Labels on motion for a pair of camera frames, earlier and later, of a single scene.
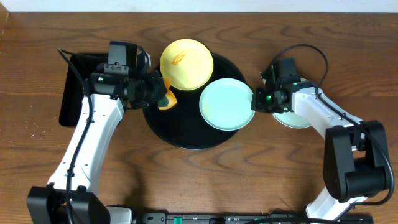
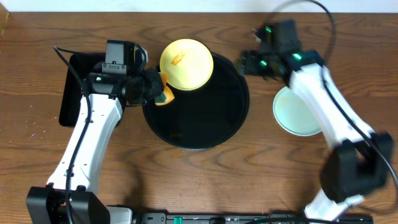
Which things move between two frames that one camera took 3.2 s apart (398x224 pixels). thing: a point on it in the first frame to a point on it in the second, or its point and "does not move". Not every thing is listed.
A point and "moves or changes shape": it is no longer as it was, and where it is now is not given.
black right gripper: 257,104 to 246,63
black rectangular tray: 72,89 does not move
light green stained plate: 225,104 to 293,114
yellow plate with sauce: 186,64 does not move
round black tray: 183,126 does not move
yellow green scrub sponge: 168,101 moves or changes shape
